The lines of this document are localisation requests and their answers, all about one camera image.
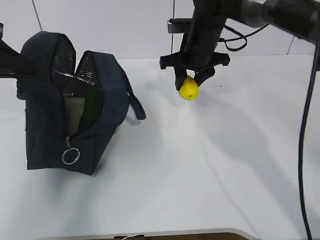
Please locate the green cucumber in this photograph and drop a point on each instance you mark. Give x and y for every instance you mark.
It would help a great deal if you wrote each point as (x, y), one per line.
(92, 108)

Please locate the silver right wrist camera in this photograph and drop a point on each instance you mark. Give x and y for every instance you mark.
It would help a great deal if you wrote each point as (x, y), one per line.
(179, 25)

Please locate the yellow lemon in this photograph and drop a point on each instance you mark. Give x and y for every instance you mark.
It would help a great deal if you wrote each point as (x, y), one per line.
(189, 90)

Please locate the glass container green lid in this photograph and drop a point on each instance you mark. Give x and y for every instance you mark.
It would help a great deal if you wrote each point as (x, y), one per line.
(74, 107)

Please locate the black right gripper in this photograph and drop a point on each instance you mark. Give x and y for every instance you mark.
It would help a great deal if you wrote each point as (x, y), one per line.
(204, 66)

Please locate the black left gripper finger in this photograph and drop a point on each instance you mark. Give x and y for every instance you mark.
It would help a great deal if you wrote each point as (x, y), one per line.
(13, 64)

